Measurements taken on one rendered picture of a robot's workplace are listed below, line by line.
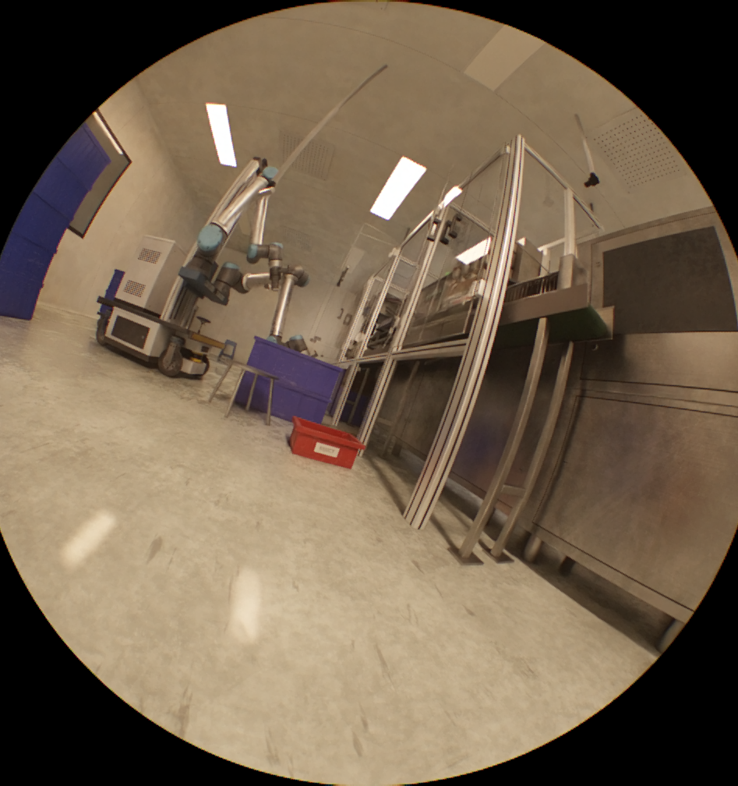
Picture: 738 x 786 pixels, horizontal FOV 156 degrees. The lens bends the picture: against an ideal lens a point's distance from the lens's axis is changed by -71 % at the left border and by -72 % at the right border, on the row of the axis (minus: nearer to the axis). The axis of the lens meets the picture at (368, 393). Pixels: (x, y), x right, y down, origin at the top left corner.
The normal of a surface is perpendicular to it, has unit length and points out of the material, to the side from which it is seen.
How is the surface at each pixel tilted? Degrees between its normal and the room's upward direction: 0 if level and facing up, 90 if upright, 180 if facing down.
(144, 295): 90
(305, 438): 90
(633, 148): 180
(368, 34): 180
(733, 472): 90
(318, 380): 90
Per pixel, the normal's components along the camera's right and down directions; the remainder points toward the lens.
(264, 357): 0.28, 0.08
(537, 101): -0.34, 0.94
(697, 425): -0.90, -0.33
